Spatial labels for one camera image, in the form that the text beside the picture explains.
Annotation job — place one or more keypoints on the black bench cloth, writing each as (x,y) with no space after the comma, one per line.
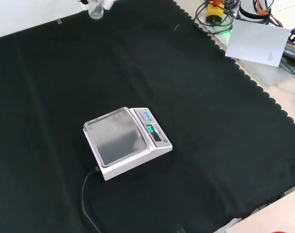
(186,97)

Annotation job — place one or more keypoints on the gray metal base plate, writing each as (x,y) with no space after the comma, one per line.
(264,72)

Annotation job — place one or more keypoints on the gray tape strip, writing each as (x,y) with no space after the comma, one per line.
(59,21)

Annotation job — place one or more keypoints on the pale wooden side board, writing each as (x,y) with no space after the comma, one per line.
(271,216)

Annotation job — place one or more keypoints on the black power adapter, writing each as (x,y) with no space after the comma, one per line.
(294,51)

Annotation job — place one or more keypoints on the pale paper board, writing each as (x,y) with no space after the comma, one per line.
(256,43)

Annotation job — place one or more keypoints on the white electronic balance steel pan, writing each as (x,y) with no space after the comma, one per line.
(123,138)

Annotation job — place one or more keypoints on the small clear glass beaker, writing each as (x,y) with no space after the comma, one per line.
(96,12)

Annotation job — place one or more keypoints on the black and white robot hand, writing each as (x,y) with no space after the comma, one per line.
(108,3)

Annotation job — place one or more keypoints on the yellow stop button box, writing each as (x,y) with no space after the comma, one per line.
(214,11)

